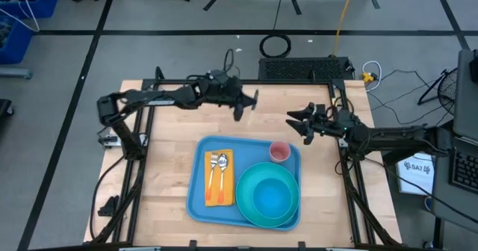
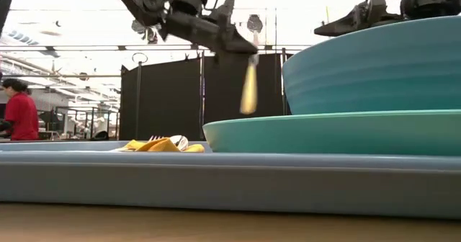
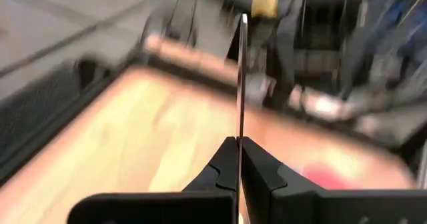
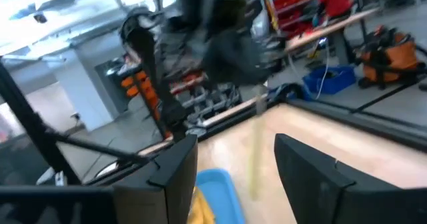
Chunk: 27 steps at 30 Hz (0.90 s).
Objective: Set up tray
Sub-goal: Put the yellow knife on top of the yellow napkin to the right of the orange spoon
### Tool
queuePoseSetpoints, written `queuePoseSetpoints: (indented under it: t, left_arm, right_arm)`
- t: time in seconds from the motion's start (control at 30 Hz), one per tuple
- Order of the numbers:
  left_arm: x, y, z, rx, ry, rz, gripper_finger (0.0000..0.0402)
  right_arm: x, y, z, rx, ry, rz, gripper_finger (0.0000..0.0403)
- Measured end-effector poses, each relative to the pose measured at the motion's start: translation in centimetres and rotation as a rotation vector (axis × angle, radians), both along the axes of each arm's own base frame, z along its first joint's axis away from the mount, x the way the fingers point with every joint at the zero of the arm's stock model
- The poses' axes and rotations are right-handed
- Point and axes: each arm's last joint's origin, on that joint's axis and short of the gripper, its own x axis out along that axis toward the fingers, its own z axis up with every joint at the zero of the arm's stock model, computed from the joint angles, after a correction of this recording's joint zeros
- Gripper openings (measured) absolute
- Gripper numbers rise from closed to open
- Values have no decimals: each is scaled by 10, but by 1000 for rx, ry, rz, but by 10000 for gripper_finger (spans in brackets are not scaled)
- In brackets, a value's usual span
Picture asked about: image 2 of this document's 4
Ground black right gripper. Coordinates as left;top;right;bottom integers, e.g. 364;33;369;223
313;0;403;37

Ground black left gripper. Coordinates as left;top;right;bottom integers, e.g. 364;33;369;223
158;0;259;55

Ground knife with cream handle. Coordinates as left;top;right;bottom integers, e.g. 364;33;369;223
240;14;264;115

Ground blue bowl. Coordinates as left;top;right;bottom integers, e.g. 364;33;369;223
282;15;461;116

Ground teal plate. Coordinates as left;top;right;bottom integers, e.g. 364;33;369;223
202;109;461;157

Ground spoon with orange handle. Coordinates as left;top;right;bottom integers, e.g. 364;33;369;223
169;135;189;152

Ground yellow sponge cloth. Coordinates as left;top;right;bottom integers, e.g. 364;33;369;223
117;137;205;153

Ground blue plastic tray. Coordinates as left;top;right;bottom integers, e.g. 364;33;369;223
0;140;461;220

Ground black partition screen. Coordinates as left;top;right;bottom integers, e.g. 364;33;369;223
118;53;292;141

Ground person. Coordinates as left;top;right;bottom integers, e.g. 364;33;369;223
0;78;40;141

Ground black aluminium frame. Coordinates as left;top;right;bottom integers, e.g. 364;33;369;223
0;0;18;36

